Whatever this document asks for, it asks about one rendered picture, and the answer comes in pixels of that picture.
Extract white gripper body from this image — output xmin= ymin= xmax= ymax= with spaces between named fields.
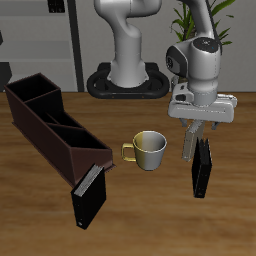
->
xmin=167 ymin=93 xmax=239 ymax=124

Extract yellow book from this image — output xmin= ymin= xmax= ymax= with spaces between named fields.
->
xmin=181 ymin=120 xmax=205 ymax=163

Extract thin black book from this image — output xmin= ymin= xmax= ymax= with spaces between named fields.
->
xmin=191 ymin=136 xmax=213 ymax=199

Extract thick black book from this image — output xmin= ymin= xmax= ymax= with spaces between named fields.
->
xmin=70 ymin=163 xmax=108 ymax=231

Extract dark brown desk caddy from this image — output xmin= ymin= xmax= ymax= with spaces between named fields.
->
xmin=4 ymin=72 xmax=117 ymax=188

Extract yellow and white mug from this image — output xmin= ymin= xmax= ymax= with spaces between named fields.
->
xmin=120 ymin=130 xmax=168 ymax=172

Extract green pot plant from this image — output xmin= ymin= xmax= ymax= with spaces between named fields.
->
xmin=170 ymin=0 xmax=236 ymax=84

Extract grey shelf unit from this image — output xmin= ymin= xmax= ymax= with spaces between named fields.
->
xmin=0 ymin=0 xmax=85 ymax=93

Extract black binders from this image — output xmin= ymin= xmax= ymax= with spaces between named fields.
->
xmin=47 ymin=0 xmax=66 ymax=14

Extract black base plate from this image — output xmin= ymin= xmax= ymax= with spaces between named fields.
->
xmin=86 ymin=61 xmax=171 ymax=100

